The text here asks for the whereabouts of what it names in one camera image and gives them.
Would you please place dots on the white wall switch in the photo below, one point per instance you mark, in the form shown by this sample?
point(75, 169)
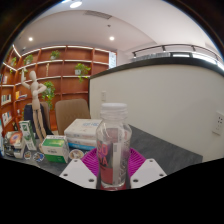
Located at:
point(103, 96)

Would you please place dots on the tall green white carton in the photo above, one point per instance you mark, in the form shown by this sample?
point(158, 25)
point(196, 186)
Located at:
point(27, 133)

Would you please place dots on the white wall socket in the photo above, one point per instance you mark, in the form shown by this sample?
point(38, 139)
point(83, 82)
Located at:
point(219, 123)

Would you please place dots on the black ceiling track rail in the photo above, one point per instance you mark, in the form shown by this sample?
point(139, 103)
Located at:
point(173, 48)

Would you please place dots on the branched ceiling lamp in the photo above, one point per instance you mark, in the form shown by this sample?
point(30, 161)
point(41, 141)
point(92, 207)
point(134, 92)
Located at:
point(76, 4)

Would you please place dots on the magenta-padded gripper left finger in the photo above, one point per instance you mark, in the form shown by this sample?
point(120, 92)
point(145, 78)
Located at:
point(78, 173)

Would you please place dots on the small round printed badge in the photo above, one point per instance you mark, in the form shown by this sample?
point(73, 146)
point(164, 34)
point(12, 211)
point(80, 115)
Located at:
point(76, 154)
point(27, 155)
point(38, 157)

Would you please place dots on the dark blue chair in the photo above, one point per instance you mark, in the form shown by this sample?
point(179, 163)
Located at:
point(29, 115)

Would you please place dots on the clear plastic bottle red label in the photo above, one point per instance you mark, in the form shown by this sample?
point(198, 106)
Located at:
point(113, 146)

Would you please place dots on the wooden artist mannequin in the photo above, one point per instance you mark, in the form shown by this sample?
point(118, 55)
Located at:
point(35, 96)

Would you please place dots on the ceiling air vent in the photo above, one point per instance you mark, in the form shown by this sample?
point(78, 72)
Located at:
point(97, 14)

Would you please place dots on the tan chair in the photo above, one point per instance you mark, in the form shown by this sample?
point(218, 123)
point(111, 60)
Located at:
point(71, 113)

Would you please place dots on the green white cardboard box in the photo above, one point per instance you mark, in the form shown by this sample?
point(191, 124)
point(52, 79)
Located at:
point(55, 150)

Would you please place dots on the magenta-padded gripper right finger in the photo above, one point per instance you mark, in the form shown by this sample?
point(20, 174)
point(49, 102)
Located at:
point(148, 173)

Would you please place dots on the orange wooden shelf unit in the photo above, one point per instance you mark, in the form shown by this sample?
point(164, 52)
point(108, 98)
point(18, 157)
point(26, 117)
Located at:
point(70, 86)

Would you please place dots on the grey window curtain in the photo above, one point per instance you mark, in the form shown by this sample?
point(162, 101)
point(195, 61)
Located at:
point(112, 60)

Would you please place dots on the recessed ceiling light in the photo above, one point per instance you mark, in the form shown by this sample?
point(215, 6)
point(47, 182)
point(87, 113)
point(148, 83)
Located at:
point(30, 39)
point(111, 38)

